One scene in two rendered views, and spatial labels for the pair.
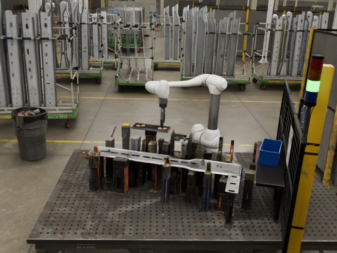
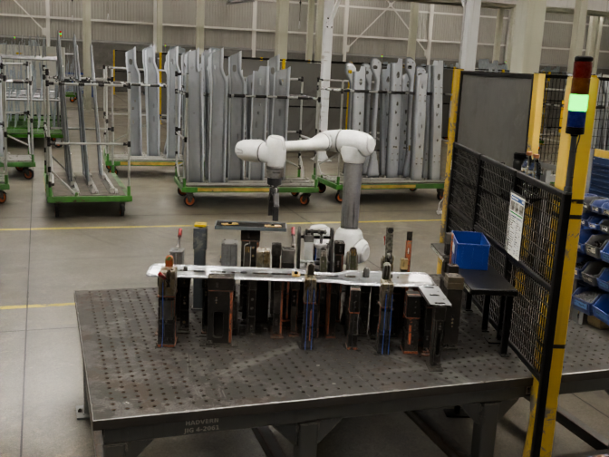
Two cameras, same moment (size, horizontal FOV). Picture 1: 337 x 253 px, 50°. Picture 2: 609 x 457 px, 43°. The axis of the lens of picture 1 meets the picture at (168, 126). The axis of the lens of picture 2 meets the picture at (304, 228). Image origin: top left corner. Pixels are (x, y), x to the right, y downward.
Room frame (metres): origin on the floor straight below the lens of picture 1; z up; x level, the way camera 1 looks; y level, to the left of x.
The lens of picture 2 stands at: (-0.54, 1.01, 2.02)
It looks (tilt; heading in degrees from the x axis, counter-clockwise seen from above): 12 degrees down; 344
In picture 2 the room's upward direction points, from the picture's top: 3 degrees clockwise
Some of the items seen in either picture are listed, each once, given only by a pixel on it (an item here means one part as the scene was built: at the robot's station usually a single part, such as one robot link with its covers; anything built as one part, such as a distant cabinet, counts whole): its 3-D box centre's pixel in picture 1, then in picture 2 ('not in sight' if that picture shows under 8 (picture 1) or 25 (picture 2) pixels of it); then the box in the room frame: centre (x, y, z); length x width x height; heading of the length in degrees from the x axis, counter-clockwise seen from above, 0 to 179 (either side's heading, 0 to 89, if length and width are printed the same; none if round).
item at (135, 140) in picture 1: (135, 156); (228, 281); (3.16, 0.30, 0.90); 0.13 x 0.10 x 0.41; 167
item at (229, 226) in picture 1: (229, 208); (437, 336); (2.41, -0.50, 0.84); 0.11 x 0.06 x 0.29; 167
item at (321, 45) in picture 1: (318, 104); (485, 197); (4.96, -2.12, 1.00); 1.34 x 0.14 x 2.00; 3
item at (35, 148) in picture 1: (31, 133); not in sight; (5.01, 2.04, 0.36); 0.54 x 0.50 x 0.73; 3
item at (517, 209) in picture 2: (290, 146); (517, 226); (2.59, -0.95, 1.30); 0.23 x 0.02 x 0.31; 167
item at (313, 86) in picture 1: (313, 85); (578, 102); (2.07, -0.83, 1.90); 0.07 x 0.07 x 0.06
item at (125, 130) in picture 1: (126, 146); (199, 267); (3.36, 0.42, 0.92); 0.08 x 0.08 x 0.44; 77
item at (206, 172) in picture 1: (206, 190); (383, 316); (2.63, -0.33, 0.87); 0.12 x 0.09 x 0.35; 167
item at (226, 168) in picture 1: (162, 159); (292, 275); (2.92, 0.04, 1.00); 1.38 x 0.22 x 0.02; 77
